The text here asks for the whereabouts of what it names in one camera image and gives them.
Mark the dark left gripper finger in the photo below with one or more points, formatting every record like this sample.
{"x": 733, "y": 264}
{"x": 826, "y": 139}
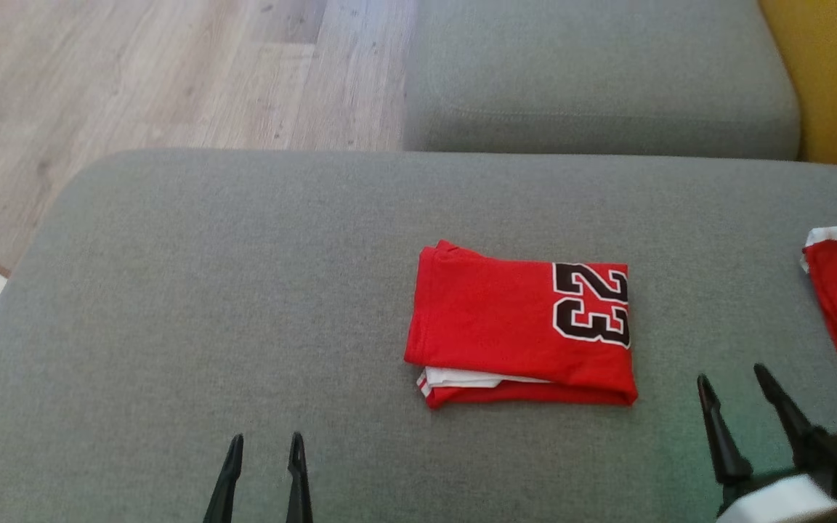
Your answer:
{"x": 226, "y": 487}
{"x": 299, "y": 487}

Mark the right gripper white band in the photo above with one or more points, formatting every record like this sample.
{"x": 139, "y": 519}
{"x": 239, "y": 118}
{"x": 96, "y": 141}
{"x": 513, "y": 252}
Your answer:
{"x": 782, "y": 501}

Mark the red white jersey number 23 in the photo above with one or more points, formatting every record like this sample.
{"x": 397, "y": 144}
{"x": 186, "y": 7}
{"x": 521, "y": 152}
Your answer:
{"x": 491, "y": 312}

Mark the large grey sofa seat cushion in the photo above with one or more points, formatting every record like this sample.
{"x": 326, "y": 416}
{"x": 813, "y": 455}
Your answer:
{"x": 244, "y": 290}

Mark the yellow pillow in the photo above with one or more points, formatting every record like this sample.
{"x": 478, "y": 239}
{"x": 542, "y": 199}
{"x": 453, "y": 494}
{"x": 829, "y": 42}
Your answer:
{"x": 836, "y": 73}

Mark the small grey sofa cushion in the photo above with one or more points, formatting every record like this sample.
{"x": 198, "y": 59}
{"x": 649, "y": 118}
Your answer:
{"x": 593, "y": 73}

